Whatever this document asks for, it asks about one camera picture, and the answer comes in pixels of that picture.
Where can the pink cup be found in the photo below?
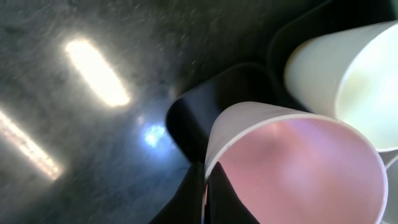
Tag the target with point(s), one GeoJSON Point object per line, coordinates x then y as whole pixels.
{"type": "Point", "coordinates": [295, 171]}

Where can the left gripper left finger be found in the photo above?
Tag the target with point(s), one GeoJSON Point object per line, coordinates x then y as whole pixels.
{"type": "Point", "coordinates": [186, 199]}

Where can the white cup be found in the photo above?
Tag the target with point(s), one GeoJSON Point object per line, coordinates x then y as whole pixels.
{"type": "Point", "coordinates": [317, 71]}

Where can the black tray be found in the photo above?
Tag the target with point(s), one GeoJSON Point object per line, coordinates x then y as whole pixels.
{"type": "Point", "coordinates": [199, 115]}

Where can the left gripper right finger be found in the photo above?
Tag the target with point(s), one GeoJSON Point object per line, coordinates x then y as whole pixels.
{"type": "Point", "coordinates": [222, 202]}

